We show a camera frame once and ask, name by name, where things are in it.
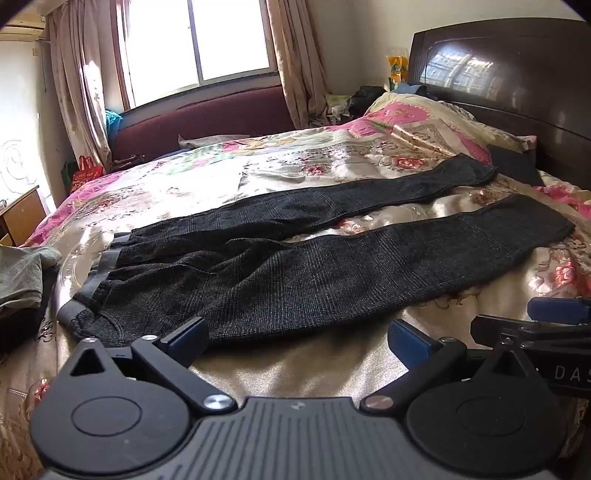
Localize window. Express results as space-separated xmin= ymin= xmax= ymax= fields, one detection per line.
xmin=115 ymin=0 xmax=283 ymax=110

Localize dark clothes pile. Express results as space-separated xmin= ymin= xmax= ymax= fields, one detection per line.
xmin=345 ymin=85 xmax=394 ymax=124

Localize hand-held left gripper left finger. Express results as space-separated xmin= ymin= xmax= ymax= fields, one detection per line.
xmin=59 ymin=318 xmax=237 ymax=415

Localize pink floral quilt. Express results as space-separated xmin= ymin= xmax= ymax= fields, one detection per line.
xmin=358 ymin=91 xmax=537 ymax=164

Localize black box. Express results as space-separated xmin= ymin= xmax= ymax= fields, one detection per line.
xmin=487 ymin=144 xmax=544 ymax=186

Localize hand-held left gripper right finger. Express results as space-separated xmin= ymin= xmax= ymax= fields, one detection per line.
xmin=360 ymin=318 xmax=541 ymax=415

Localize dark wooden headboard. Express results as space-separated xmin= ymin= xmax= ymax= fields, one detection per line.
xmin=408 ymin=17 xmax=591 ymax=205

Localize maroon upholstered bench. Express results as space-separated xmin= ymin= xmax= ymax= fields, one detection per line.
xmin=107 ymin=84 xmax=297 ymax=163

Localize floral satin bedspread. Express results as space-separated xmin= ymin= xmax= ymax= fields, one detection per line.
xmin=0 ymin=121 xmax=591 ymax=480

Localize white air conditioner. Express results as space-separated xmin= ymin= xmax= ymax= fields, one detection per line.
xmin=0 ymin=13 xmax=49 ymax=43

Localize red bag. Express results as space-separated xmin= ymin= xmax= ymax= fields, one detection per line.
xmin=68 ymin=155 xmax=105 ymax=191

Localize dark grey checked pants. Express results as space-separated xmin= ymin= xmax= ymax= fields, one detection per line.
xmin=58 ymin=154 xmax=576 ymax=350

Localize beige patterned curtain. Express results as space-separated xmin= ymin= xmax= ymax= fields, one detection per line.
xmin=45 ymin=0 xmax=126 ymax=174
xmin=267 ymin=0 xmax=334 ymax=131

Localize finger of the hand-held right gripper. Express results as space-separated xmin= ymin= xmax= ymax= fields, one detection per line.
xmin=470 ymin=314 xmax=591 ymax=352
xmin=527 ymin=296 xmax=591 ymax=326

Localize yellow packet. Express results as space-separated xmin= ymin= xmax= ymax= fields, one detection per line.
xmin=386 ymin=54 xmax=410 ymax=91

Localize teal cloth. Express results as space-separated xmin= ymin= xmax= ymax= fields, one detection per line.
xmin=105 ymin=109 xmax=123 ymax=149

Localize grey-green garment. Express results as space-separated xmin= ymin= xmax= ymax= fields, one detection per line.
xmin=0 ymin=244 xmax=64 ymax=320

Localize wooden cabinet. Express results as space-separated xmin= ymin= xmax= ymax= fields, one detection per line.
xmin=0 ymin=185 xmax=48 ymax=248

